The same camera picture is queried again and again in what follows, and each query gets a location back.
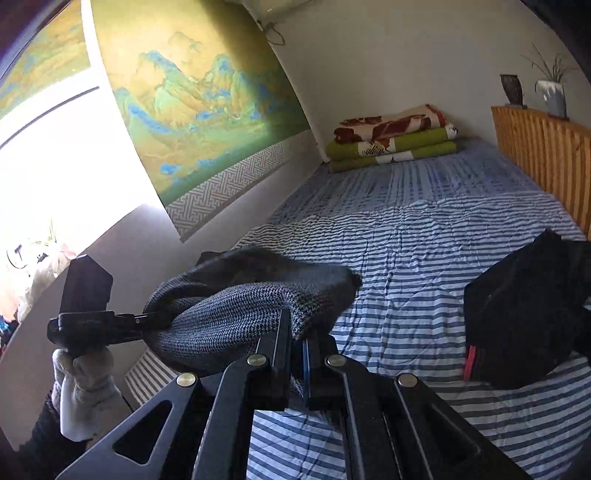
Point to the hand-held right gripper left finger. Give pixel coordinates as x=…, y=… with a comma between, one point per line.
x=277, y=350

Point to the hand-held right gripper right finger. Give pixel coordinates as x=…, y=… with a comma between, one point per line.
x=307, y=369

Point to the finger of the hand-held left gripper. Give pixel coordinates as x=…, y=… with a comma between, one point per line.
x=152, y=322

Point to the grey tweed jacket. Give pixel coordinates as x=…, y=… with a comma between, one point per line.
x=240, y=304

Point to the person's left forearm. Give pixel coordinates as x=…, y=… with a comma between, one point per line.
x=44, y=445

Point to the person's left hand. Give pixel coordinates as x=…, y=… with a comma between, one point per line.
x=85, y=387

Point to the blue striped quilt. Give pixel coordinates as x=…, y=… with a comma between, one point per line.
x=415, y=258

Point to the glass window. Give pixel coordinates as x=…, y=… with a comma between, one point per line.
x=55, y=161

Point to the black garment with pink trim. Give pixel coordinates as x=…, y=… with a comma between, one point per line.
x=508, y=367

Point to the black pants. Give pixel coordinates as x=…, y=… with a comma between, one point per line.
x=521, y=286

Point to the green folded blanket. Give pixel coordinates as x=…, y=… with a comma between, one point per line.
x=429, y=151
x=415, y=141

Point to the red floral folded blanket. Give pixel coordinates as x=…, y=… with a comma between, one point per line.
x=392, y=124

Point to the dark ceramic vase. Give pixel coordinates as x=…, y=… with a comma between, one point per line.
x=511, y=90

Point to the potted plant in white pot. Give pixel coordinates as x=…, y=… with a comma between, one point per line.
x=553, y=99

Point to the landscape wall poster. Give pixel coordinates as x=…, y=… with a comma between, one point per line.
x=198, y=92

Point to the wooden slatted bed rail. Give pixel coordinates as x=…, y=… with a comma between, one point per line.
x=540, y=147

